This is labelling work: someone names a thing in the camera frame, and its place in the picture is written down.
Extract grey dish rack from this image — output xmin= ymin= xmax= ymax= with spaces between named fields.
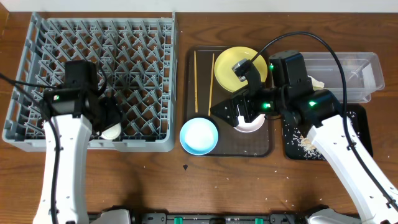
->
xmin=2 ymin=13 xmax=178 ymax=152

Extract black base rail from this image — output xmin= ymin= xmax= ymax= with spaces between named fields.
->
xmin=128 ymin=210 xmax=308 ymax=224

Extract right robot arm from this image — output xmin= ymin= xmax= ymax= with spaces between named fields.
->
xmin=210 ymin=50 xmax=397 ymax=223

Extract clear plastic bin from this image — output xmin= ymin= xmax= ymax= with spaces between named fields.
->
xmin=302 ymin=52 xmax=385 ymax=103

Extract light blue bowl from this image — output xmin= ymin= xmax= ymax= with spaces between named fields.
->
xmin=180 ymin=118 xmax=219 ymax=156

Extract yellow plate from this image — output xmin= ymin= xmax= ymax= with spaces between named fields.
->
xmin=215 ymin=47 xmax=268 ymax=92

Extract black waste tray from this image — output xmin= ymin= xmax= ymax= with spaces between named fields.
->
xmin=282 ymin=104 xmax=373 ymax=157

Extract rice and food scraps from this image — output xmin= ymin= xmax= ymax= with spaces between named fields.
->
xmin=284 ymin=111 xmax=358 ymax=159

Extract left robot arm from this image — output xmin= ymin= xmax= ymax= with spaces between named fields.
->
xmin=34 ymin=60 xmax=123 ymax=223

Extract dark brown serving tray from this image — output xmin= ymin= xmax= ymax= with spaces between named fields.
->
xmin=184 ymin=45 xmax=274 ymax=157

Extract wooden chopstick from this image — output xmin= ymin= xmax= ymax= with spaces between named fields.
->
xmin=208 ymin=53 xmax=215 ymax=116
xmin=193 ymin=50 xmax=198 ymax=113

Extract pale pink bowl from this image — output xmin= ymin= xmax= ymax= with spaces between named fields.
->
xmin=234 ymin=114 xmax=266 ymax=133

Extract white napkin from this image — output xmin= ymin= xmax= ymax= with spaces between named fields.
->
xmin=310 ymin=76 xmax=325 ymax=90

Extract small white cup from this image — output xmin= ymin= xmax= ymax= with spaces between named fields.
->
xmin=100 ymin=123 xmax=122 ymax=140

